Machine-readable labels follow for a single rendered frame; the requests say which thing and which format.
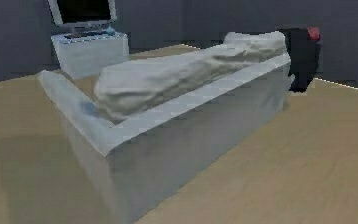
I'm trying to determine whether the white television stand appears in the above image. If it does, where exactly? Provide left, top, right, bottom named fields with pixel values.
left=50, top=31, right=131, bottom=80

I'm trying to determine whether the silver framed television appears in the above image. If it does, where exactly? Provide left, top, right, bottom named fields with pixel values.
left=46, top=0, right=119, bottom=33

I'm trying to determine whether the red container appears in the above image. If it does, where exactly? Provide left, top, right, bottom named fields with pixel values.
left=306, top=26, right=321, bottom=42

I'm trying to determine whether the pale grey sofa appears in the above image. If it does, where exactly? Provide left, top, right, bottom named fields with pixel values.
left=36, top=53, right=295, bottom=224

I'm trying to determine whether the white sofa cushion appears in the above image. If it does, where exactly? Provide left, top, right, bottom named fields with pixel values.
left=93, top=31, right=287, bottom=122

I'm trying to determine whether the black side table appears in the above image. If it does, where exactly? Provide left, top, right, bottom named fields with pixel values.
left=280, top=27, right=323, bottom=94

